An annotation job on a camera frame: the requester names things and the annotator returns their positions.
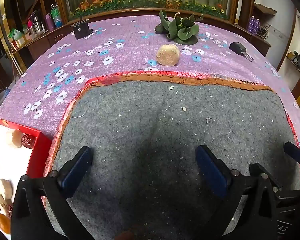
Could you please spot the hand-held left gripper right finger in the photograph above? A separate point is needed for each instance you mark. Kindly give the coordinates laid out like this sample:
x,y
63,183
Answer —
x,y
212,172

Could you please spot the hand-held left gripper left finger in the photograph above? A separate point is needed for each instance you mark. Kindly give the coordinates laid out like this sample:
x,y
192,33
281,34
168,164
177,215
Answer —
x,y
75,172

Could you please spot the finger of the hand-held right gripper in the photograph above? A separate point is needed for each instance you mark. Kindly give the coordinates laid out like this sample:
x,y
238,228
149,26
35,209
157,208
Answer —
x,y
293,153

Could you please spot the red box white inside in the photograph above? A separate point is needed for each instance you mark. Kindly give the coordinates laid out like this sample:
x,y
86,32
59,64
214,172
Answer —
x,y
40,155

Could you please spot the pale round yam slice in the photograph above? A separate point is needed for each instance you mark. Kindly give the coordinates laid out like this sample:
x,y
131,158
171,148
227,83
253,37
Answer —
x,y
13,137

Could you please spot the grey felt mat red edge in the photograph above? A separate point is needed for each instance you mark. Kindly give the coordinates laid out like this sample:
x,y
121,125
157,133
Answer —
x,y
152,130

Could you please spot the orange dried fruit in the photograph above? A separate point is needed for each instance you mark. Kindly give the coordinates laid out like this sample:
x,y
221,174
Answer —
x,y
3,222

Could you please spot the dark tool on shelf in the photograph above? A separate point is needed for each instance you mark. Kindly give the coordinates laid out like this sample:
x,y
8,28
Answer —
x,y
297,58

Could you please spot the black car key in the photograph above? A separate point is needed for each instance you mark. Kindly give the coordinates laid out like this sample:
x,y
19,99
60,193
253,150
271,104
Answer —
x,y
240,48

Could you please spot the beige round fibrous block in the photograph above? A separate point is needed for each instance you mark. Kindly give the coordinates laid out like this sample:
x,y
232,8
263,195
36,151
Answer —
x,y
168,55

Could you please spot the black cylindrical holder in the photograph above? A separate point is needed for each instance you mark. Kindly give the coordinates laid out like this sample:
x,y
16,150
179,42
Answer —
x,y
81,30

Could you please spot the purple floral tablecloth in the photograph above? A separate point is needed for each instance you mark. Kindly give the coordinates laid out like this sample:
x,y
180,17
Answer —
x,y
130,37

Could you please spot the green artificial leaf plant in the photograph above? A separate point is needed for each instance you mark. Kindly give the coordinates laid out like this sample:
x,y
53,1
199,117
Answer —
x,y
181,27

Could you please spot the green packet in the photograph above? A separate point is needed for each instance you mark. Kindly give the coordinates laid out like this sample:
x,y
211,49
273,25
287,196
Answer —
x,y
16,33

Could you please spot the pink bottle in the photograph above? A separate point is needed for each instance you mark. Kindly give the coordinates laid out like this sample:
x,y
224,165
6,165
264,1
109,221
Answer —
x,y
49,21

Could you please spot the steel thermos flask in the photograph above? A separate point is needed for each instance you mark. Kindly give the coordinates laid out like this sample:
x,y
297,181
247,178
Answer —
x,y
37,21

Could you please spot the green bottle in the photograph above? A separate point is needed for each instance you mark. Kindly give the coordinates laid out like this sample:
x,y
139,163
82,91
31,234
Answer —
x,y
55,15

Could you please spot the wooden wall shelf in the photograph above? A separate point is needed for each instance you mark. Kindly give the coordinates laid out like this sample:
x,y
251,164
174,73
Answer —
x,y
265,8

